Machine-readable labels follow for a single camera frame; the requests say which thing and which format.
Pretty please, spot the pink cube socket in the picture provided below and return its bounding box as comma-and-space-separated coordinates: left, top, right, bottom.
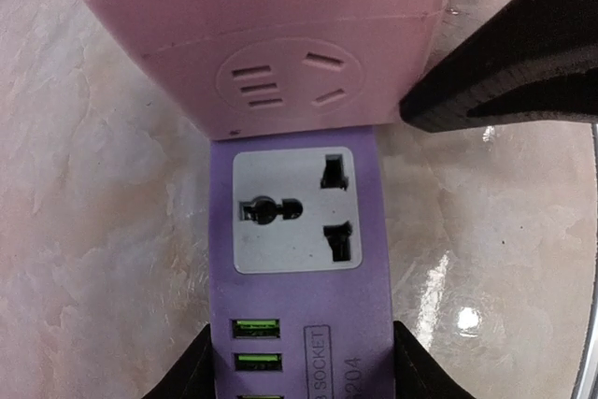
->
84, 0, 448, 140

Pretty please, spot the purple power strip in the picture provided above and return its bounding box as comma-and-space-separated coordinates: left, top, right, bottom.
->
209, 127, 395, 398

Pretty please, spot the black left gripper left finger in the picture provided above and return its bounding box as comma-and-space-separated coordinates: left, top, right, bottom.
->
144, 324, 216, 399

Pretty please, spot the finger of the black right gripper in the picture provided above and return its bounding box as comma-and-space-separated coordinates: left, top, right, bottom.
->
400, 0, 597, 133

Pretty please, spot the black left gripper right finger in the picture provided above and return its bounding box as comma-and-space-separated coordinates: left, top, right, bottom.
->
393, 321, 472, 399

